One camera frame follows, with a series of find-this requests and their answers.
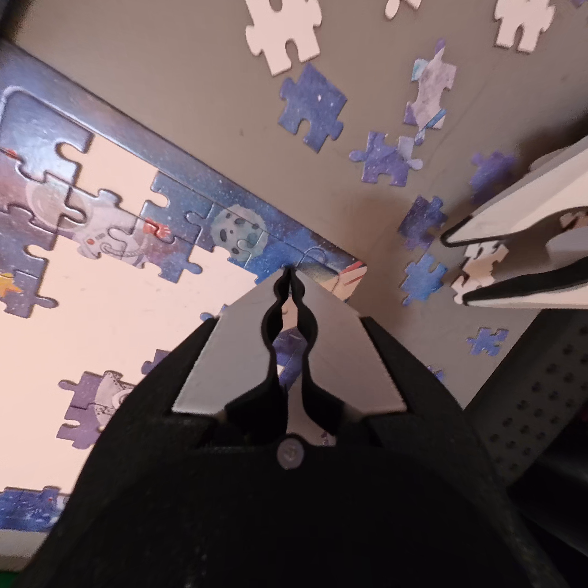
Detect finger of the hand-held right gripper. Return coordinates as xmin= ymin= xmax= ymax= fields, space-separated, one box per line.
xmin=441 ymin=146 xmax=588 ymax=249
xmin=462 ymin=256 xmax=588 ymax=310

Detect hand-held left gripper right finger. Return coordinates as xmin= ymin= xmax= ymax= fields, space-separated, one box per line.
xmin=288 ymin=266 xmax=409 ymax=436

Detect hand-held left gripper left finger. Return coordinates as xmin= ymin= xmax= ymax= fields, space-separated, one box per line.
xmin=170 ymin=266 xmax=290 ymax=436

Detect dark blue puzzle piece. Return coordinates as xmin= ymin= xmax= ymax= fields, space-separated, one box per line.
xmin=272 ymin=322 xmax=308 ymax=389

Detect star print puzzle piece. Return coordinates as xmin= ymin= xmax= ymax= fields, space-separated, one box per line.
xmin=140 ymin=348 xmax=172 ymax=376

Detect white-backed puzzle piece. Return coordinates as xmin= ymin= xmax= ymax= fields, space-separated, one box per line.
xmin=451 ymin=243 xmax=510 ymax=305

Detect space puzzle board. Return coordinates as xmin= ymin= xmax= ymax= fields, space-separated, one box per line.
xmin=0 ymin=43 xmax=368 ymax=547

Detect joined satellite puzzle pieces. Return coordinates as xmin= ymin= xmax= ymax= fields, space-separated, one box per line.
xmin=56 ymin=370 xmax=138 ymax=452

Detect grey desk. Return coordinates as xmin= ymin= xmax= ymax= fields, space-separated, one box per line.
xmin=14 ymin=0 xmax=588 ymax=414

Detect black dotted mat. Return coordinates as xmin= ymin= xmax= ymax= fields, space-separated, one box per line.
xmin=464 ymin=310 xmax=588 ymax=488

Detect pile of loose puzzle pieces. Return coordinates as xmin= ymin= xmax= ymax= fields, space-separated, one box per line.
xmin=243 ymin=0 xmax=588 ymax=382

